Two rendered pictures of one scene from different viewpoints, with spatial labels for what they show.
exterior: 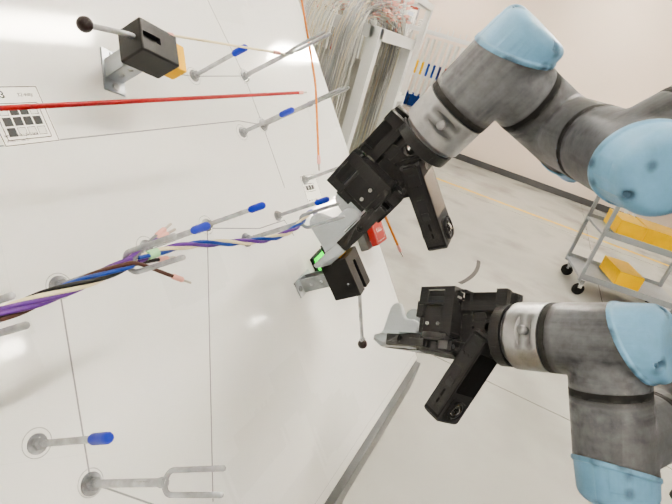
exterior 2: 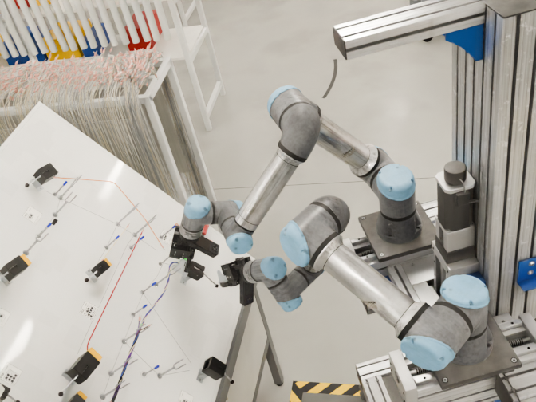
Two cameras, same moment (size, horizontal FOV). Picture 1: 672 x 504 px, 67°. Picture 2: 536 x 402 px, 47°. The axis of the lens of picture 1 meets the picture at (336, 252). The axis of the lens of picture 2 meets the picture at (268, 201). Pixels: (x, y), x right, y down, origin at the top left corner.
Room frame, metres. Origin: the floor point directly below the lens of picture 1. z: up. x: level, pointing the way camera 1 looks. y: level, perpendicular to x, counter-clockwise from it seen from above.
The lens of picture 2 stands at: (-0.94, -0.36, 2.62)
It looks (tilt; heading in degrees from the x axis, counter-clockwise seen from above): 39 degrees down; 1
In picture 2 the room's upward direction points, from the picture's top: 14 degrees counter-clockwise
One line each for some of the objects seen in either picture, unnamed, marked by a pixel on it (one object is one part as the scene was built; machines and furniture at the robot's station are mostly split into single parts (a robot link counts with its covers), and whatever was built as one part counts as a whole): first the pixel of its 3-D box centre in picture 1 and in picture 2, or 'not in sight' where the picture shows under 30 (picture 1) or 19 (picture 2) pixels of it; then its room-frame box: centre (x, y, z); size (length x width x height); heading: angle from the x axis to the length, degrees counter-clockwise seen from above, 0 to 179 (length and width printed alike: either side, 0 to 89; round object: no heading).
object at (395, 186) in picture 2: not in sight; (395, 189); (0.56, -0.74, 1.33); 0.13 x 0.12 x 0.14; 11
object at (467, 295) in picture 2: not in sight; (463, 304); (0.06, -0.76, 1.33); 0.13 x 0.12 x 0.14; 128
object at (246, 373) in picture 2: not in sight; (244, 362); (0.59, -0.08, 0.60); 0.55 x 0.03 x 0.39; 161
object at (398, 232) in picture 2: not in sight; (398, 217); (0.56, -0.74, 1.21); 0.15 x 0.15 x 0.10
